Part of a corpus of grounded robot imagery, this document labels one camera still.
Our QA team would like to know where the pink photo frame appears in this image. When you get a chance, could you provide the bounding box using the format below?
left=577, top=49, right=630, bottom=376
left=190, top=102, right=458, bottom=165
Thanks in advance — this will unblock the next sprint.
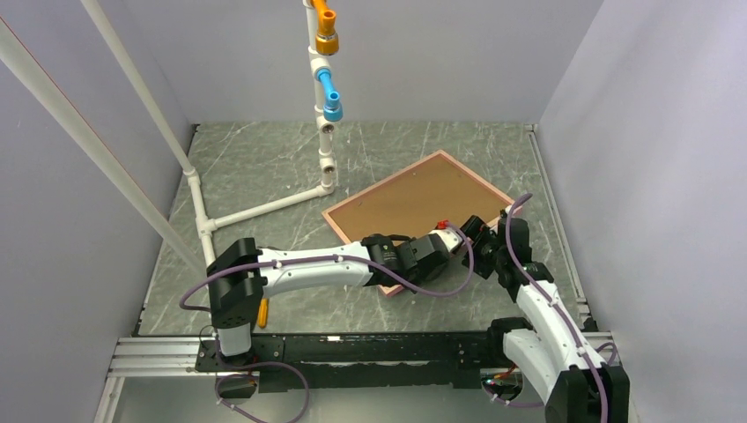
left=322, top=151, right=513, bottom=297

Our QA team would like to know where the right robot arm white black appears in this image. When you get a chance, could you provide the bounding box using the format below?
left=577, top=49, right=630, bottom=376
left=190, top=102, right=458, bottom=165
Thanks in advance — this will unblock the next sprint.
left=461, top=215, right=631, bottom=422

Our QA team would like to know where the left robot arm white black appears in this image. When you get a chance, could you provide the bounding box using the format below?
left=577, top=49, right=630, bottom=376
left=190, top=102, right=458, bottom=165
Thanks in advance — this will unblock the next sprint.
left=206, top=229, right=462, bottom=370

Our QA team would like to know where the blue pipe nozzle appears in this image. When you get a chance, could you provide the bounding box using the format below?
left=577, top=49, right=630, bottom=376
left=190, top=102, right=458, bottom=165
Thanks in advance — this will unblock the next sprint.
left=315, top=68, right=344, bottom=122

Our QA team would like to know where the white pvc pipe structure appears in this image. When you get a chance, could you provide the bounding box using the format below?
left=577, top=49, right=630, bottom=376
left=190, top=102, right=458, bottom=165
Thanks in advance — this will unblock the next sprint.
left=82, top=1, right=337, bottom=267

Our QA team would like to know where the orange pipe nozzle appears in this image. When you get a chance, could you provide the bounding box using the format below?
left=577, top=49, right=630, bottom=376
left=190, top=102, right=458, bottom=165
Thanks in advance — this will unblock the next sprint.
left=311, top=0, right=339, bottom=56

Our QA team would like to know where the white diagonal pole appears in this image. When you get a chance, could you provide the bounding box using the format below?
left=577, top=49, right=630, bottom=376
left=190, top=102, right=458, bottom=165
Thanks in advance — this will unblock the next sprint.
left=1, top=19, right=205, bottom=276

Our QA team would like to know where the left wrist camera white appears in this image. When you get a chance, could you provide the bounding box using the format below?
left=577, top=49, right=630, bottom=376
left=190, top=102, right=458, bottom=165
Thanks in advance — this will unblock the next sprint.
left=433, top=220, right=464, bottom=254

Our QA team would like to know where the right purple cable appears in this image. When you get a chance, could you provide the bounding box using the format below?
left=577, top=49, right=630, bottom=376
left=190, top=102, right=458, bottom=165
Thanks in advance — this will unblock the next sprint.
left=481, top=192, right=620, bottom=423

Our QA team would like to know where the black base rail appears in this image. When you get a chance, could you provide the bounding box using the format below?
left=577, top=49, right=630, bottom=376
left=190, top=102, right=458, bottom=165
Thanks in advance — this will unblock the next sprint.
left=195, top=330, right=521, bottom=392

